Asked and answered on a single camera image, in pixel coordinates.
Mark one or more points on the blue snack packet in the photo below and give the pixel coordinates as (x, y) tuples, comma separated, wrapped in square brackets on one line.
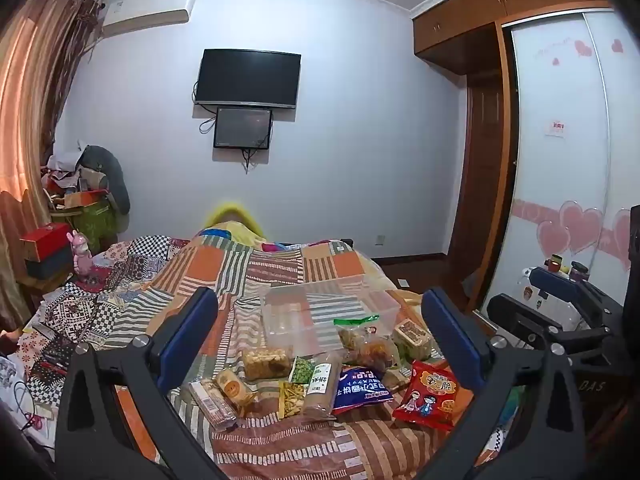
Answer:
[(362, 387)]

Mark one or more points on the red jar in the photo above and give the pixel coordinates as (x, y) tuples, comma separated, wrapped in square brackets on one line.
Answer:
[(554, 263)]

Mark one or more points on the brown curtain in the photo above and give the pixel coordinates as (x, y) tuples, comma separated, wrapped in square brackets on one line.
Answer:
[(30, 90)]

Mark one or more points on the white air conditioner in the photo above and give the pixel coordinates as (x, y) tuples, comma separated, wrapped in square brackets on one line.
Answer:
[(150, 10)]

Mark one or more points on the patchwork blanket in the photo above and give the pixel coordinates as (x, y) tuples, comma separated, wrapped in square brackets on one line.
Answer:
[(210, 280)]

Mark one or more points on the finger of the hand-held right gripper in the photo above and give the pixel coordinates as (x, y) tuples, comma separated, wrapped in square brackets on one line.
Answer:
[(525, 312), (552, 280)]

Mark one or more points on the black wall television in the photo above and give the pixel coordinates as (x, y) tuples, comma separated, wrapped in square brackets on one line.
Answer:
[(247, 79)]

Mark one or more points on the round biscuit packet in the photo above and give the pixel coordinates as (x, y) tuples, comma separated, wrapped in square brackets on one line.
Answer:
[(234, 387)]

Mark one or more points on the red white sticker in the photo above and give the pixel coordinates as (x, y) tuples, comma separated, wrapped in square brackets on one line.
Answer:
[(556, 127)]

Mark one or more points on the green box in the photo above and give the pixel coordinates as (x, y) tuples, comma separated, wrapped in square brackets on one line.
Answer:
[(92, 220)]

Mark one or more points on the red snack packet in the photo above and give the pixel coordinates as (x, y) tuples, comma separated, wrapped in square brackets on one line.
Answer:
[(427, 397)]

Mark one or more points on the yellow plush pillow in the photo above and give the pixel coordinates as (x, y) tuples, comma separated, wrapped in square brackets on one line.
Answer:
[(235, 214)]

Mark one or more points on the clear bag of fried pastries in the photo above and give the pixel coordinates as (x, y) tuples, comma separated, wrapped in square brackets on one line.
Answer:
[(370, 347)]

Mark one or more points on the pink plush toy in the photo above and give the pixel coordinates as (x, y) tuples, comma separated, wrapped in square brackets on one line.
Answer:
[(81, 255)]

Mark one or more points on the small black monitor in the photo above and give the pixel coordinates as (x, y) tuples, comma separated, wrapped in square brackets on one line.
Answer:
[(243, 128)]

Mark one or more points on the peanut brittle packet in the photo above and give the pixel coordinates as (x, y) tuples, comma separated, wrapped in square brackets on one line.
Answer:
[(267, 362)]

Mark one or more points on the clear plastic container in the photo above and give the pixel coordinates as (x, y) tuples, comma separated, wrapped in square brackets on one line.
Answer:
[(320, 310)]

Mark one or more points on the dark blue box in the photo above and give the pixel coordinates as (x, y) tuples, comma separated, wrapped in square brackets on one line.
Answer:
[(50, 265)]

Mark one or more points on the long wafer packet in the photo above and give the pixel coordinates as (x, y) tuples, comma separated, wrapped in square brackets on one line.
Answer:
[(212, 406)]

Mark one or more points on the wooden wardrobe with heart doors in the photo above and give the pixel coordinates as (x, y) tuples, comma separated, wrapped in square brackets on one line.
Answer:
[(555, 110)]

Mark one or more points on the red box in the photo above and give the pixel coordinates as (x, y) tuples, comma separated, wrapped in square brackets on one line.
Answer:
[(46, 240)]

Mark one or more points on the green pea snack packet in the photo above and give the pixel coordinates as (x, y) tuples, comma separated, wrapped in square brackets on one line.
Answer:
[(302, 371)]

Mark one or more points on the white mini fridge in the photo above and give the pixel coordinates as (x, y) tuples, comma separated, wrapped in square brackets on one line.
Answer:
[(531, 290)]

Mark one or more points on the tall tan snack packet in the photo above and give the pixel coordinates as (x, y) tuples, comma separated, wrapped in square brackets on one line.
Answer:
[(322, 390)]

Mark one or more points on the dark wooden door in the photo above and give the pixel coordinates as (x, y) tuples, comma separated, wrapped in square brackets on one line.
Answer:
[(480, 175)]

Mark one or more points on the dark jar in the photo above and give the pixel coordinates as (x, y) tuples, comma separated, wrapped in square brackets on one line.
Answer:
[(578, 271)]

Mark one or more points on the square cake packet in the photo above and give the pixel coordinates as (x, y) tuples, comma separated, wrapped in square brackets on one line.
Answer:
[(412, 337)]

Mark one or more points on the yellow sticks snack packet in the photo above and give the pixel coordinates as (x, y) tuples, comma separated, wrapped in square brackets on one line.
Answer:
[(291, 400)]

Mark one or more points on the wall socket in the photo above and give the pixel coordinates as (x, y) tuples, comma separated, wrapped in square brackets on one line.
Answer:
[(381, 239)]

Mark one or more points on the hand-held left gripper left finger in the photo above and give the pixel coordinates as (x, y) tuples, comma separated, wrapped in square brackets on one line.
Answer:
[(192, 321)]

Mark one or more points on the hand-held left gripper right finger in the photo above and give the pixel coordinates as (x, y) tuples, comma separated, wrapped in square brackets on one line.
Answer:
[(450, 331)]

